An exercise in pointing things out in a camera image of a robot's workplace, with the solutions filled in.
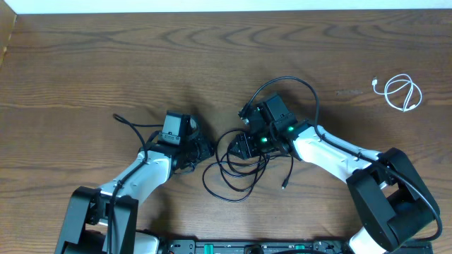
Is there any black usb cable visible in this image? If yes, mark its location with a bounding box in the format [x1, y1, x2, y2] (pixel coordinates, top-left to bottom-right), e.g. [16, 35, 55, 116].
[201, 128, 295, 203]

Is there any white usb cable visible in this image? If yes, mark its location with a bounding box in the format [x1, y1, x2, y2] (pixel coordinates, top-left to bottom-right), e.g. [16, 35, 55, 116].
[371, 73, 423, 113]

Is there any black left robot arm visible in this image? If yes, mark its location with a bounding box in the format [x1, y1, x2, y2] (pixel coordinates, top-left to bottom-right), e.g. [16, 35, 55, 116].
[55, 111, 214, 253]

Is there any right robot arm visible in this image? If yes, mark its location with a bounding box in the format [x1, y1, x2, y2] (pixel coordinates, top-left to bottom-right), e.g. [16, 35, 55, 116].
[229, 94, 440, 253]

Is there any black right camera cable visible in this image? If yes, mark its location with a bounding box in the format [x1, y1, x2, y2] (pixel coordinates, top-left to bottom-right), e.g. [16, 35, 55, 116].
[238, 75, 444, 243]

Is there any black camera cable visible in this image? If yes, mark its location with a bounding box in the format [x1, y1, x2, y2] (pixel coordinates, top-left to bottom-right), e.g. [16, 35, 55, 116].
[105, 113, 165, 254]
[238, 75, 444, 243]

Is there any black left camera cable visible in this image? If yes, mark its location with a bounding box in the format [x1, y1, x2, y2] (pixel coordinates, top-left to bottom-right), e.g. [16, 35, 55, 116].
[105, 113, 165, 254]

